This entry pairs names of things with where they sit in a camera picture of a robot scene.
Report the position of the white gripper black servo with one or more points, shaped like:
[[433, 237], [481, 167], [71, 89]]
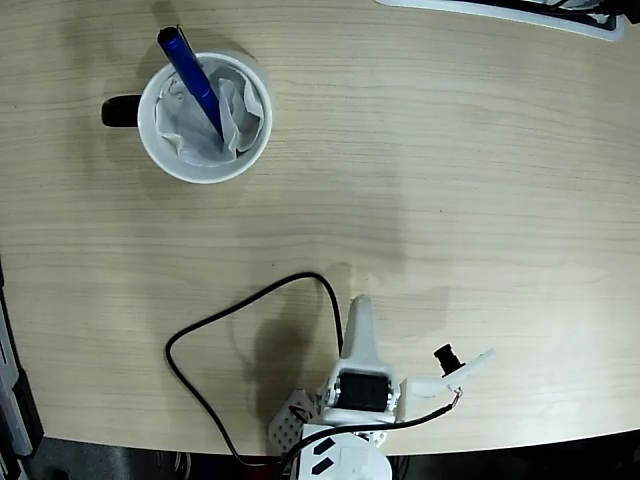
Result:
[[361, 391]]

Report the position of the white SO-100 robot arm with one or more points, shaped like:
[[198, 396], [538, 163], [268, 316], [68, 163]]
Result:
[[350, 460]]

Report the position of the black camera on white mount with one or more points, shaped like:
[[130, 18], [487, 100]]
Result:
[[425, 386]]

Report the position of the blue metallic pen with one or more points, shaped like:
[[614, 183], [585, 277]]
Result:
[[190, 75]]

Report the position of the crumpled white tissue paper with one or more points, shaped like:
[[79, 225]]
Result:
[[250, 115]]

